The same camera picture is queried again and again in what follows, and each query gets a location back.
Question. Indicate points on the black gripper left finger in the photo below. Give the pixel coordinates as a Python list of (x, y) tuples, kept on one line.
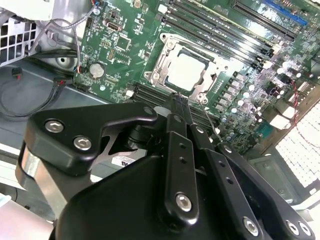
[(75, 130)]

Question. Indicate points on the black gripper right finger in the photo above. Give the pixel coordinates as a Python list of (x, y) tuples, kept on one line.
[(225, 170)]

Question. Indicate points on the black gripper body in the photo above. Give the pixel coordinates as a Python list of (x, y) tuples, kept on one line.
[(120, 205)]

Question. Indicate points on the silver green CPU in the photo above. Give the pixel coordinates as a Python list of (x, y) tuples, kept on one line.
[(187, 72)]

